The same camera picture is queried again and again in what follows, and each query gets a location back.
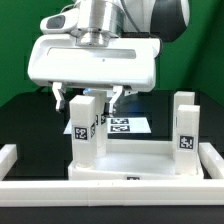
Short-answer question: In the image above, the white U-shaped fence frame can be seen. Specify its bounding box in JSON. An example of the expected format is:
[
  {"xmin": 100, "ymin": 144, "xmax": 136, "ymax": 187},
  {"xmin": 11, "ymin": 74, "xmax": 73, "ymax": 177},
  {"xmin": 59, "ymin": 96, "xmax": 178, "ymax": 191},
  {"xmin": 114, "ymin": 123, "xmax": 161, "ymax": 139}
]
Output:
[{"xmin": 0, "ymin": 144, "xmax": 224, "ymax": 207}]

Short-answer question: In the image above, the fiducial marker sheet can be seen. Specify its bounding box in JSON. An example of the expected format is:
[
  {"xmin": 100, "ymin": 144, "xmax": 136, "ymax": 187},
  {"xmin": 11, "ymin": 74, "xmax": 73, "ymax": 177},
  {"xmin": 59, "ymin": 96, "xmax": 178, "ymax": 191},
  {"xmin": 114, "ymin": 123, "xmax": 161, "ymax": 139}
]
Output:
[{"xmin": 63, "ymin": 117, "xmax": 152, "ymax": 135}]

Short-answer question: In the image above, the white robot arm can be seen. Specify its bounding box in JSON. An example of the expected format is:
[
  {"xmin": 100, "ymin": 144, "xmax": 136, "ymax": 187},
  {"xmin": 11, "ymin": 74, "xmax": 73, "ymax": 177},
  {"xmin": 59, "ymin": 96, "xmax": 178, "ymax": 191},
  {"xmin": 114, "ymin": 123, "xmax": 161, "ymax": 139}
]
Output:
[{"xmin": 28, "ymin": 0, "xmax": 190, "ymax": 114}]

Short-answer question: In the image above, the white desk tabletop tray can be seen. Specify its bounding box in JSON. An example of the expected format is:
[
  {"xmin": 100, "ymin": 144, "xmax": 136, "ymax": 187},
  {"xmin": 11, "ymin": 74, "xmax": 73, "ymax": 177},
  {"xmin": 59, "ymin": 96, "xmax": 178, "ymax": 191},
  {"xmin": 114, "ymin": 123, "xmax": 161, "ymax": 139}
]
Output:
[{"xmin": 68, "ymin": 139, "xmax": 204, "ymax": 181}]

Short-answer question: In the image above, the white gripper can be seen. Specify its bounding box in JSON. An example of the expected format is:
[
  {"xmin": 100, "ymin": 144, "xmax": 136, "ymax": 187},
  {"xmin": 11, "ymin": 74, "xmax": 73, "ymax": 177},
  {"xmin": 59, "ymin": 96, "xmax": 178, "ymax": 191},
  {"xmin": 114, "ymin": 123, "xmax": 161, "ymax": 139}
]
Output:
[{"xmin": 28, "ymin": 34, "xmax": 161, "ymax": 116}]

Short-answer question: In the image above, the black cable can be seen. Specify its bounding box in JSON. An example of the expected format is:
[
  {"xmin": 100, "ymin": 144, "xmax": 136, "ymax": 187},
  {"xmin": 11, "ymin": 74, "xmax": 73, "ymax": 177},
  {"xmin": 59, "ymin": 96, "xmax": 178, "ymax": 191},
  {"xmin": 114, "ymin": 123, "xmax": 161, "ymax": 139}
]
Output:
[{"xmin": 35, "ymin": 85, "xmax": 54, "ymax": 93}]

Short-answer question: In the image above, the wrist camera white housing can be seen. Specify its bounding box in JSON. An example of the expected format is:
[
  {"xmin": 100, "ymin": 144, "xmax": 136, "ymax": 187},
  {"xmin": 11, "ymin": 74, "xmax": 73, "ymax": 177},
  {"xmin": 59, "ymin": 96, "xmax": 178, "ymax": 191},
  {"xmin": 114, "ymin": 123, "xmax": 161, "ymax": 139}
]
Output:
[{"xmin": 40, "ymin": 13, "xmax": 78, "ymax": 34}]

